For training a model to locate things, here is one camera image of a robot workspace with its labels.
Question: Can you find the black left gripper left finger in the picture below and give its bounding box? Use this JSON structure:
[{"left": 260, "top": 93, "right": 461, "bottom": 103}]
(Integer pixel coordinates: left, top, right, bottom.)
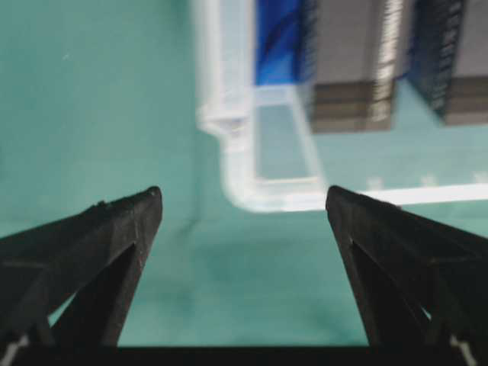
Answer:
[{"left": 1, "top": 186, "right": 162, "bottom": 347}]

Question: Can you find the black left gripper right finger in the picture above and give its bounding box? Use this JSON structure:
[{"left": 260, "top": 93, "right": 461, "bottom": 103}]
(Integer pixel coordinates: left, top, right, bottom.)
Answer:
[{"left": 326, "top": 185, "right": 487, "bottom": 349}]

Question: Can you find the black realsense box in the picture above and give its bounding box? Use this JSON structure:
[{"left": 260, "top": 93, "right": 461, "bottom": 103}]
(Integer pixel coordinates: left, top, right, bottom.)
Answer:
[
  {"left": 310, "top": 1, "right": 413, "bottom": 134},
  {"left": 408, "top": 1, "right": 487, "bottom": 126}
]

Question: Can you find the clear plastic storage case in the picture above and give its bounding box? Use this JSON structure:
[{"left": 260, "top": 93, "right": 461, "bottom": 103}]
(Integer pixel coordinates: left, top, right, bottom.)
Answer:
[{"left": 192, "top": 1, "right": 487, "bottom": 213}]

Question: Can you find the green table cloth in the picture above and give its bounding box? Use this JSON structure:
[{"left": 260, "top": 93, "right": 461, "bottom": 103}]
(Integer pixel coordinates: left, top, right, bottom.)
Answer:
[{"left": 1, "top": 1, "right": 487, "bottom": 345}]

